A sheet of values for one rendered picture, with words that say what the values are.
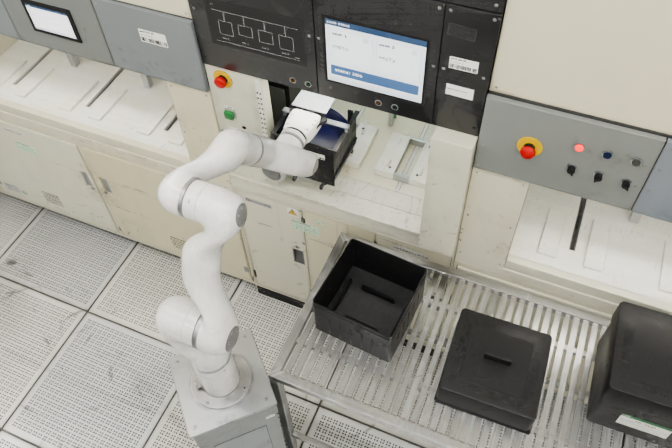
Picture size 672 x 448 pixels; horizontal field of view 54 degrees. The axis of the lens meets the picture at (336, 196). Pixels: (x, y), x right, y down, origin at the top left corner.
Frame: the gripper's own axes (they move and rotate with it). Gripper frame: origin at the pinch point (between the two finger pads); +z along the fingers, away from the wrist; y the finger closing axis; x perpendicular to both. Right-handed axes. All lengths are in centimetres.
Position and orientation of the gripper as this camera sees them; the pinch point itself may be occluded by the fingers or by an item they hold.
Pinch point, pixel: (314, 104)
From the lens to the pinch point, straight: 216.1
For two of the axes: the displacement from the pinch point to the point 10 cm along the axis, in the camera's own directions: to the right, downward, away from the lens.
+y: 9.2, 2.9, -2.6
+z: 3.9, -7.2, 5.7
